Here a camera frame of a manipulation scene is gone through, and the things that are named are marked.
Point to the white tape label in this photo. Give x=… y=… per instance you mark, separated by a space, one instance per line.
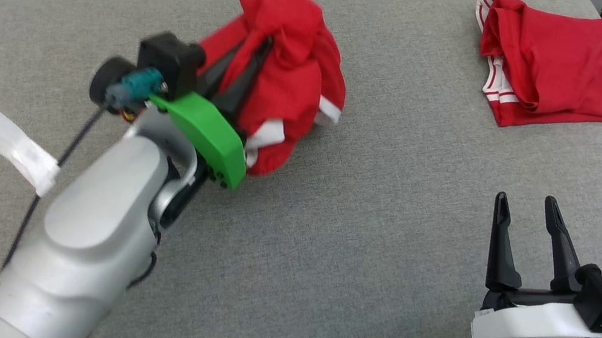
x=6 y=141

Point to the red shorts with white trim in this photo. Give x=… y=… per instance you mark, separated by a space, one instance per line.
x=297 y=83

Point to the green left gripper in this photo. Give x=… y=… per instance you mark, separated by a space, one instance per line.
x=208 y=138

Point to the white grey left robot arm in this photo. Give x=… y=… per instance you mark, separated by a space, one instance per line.
x=94 y=232

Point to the red white basketball jersey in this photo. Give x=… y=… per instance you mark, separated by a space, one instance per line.
x=569 y=67

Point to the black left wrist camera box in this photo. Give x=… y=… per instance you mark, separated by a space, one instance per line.
x=169 y=61

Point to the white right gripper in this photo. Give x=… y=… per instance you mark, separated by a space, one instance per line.
x=532 y=324

